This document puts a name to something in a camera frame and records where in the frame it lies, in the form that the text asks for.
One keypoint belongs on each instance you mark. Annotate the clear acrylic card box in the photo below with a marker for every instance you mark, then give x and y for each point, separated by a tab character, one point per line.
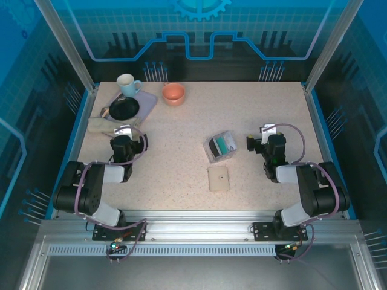
222	158

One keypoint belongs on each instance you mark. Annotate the beige card holder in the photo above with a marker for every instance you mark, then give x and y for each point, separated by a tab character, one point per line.
217	184

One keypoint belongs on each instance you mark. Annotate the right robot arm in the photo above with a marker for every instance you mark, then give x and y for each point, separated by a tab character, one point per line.
314	193

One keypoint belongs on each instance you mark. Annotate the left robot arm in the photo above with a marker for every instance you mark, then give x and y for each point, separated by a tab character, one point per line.
90	193

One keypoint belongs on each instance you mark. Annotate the teal credit card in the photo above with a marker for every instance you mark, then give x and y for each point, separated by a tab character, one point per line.
222	145

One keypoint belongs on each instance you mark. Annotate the black gold VIP card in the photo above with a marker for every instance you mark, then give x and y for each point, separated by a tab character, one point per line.
214	148

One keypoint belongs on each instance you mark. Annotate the beige cloth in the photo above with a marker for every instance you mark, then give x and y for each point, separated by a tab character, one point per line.
99	125

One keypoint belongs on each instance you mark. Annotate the black plate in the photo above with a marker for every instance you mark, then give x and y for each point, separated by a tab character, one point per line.
124	108

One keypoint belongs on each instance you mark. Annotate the lavender tray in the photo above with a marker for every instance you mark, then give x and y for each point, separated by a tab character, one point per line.
145	102

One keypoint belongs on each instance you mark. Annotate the metal spoon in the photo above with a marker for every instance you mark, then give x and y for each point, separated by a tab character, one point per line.
104	111

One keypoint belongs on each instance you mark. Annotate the orange bowl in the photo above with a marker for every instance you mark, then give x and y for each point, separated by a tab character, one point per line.
173	95

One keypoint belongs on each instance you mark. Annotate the light blue mug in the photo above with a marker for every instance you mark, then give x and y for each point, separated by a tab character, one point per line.
127	86

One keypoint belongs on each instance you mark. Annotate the small LED circuit board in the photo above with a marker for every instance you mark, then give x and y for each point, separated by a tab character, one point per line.
290	247
116	246

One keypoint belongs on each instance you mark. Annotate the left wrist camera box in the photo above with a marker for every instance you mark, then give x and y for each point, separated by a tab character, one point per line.
124	131

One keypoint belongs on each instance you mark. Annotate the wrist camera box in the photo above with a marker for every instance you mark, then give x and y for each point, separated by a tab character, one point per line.
124	131
269	129

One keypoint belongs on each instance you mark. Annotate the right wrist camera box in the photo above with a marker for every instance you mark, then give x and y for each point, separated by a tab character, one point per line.
269	129

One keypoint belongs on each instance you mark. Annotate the aluminium side rail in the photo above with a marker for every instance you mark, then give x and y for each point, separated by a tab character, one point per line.
320	136
79	136

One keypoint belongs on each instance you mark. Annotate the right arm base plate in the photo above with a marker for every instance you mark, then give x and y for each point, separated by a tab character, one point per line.
263	232

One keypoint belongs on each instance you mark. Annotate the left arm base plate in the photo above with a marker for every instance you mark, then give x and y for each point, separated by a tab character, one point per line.
102	234

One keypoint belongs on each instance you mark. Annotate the aluminium front rail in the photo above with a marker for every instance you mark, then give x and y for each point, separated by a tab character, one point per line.
196	223

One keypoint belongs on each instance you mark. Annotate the aluminium frame post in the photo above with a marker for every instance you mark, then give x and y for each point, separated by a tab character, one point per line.
69	48
332	48

